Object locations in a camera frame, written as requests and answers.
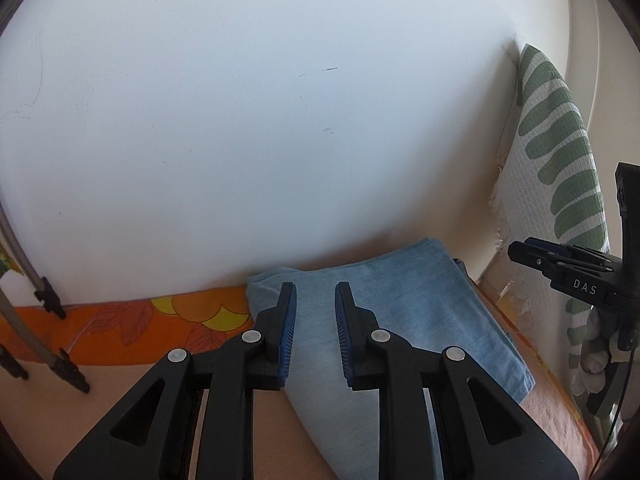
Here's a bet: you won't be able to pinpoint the green striped white pillow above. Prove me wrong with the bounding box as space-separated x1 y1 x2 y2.
489 44 613 396

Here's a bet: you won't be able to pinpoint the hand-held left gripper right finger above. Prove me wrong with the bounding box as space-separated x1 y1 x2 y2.
334 281 581 480

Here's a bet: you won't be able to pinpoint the person's right hand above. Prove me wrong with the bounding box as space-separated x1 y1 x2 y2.
580 317 611 396

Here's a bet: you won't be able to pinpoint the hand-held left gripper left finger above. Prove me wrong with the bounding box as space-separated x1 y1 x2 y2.
52 281 298 480

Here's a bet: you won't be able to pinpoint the light blue denim pants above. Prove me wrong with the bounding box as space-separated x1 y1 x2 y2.
245 238 537 480

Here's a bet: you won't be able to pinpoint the orange floral bed sheet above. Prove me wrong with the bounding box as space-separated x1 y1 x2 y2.
0 280 608 466

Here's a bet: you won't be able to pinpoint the grey camera tripod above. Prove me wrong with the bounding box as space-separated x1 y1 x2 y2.
0 200 91 395

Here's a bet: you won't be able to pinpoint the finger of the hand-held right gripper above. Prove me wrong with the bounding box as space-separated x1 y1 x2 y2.
507 241 567 281
524 238 608 266

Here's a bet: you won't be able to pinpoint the pink blanket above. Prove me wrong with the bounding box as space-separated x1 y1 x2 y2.
0 280 601 480

